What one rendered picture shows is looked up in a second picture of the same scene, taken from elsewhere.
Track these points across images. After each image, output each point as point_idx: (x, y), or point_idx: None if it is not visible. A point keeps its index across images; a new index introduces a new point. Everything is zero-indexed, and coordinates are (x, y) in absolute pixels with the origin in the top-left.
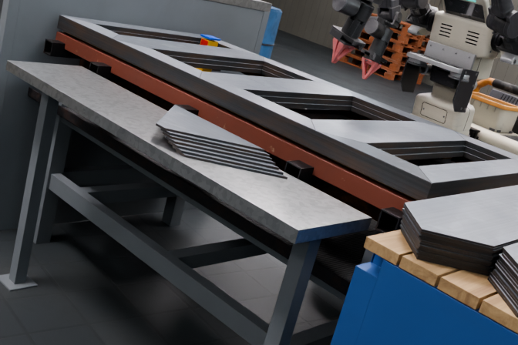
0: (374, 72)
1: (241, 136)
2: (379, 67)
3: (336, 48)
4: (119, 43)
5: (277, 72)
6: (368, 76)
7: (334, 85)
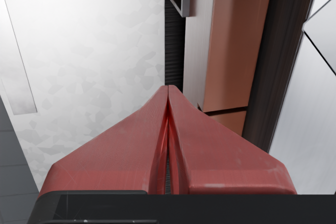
0: (132, 115)
1: None
2: (85, 155)
3: None
4: None
5: None
6: (157, 94)
7: (334, 76)
